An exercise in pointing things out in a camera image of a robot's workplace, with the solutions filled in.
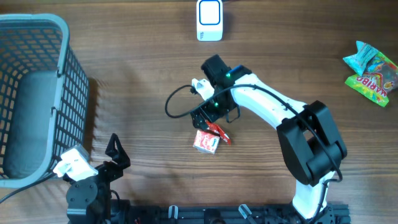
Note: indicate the small red white carton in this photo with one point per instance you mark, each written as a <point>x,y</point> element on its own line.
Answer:
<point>206,142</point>

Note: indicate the white barcode scanner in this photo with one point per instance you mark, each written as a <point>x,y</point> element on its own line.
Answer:
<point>209,14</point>

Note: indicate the green Haribo gummy bag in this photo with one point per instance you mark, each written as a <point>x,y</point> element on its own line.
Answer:
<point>378,79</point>

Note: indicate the red candy bar wrapper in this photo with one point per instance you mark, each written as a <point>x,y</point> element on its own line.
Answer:
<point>217,130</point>

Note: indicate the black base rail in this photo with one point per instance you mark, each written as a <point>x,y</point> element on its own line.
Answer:
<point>243,214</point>

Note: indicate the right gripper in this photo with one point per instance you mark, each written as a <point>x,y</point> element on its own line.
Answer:
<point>210,113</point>

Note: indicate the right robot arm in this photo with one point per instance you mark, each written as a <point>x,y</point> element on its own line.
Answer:
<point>311,144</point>

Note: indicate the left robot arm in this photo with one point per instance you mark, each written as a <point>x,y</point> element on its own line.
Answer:
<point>92,200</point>

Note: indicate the teal tissue wipes pack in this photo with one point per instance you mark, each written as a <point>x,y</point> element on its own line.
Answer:
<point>359,61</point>

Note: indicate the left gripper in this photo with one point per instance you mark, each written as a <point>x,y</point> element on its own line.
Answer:
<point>119,157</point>

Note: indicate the grey plastic shopping basket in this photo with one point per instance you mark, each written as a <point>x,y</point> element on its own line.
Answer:
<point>44,97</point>

